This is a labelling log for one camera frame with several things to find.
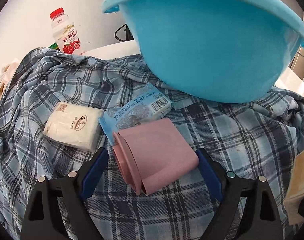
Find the beige cosmetic box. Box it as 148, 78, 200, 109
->
284, 150, 304, 225

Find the pink plastic cup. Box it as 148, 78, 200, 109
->
112, 118, 199, 196

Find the blue plaid shirt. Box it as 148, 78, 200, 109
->
0, 48, 304, 239

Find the white tissue pack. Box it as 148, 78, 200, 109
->
44, 102, 104, 152

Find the blue tissue pack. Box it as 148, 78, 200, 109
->
99, 83, 172, 146

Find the beige cloth bag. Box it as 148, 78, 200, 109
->
0, 59, 20, 100

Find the yellow green bag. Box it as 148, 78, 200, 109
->
49, 42, 60, 51

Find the red cap milk bottle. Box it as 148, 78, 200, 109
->
49, 8, 84, 55

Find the blue plastic basin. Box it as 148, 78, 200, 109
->
102, 0, 304, 103

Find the black electric bicycle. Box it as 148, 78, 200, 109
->
114, 24, 134, 42

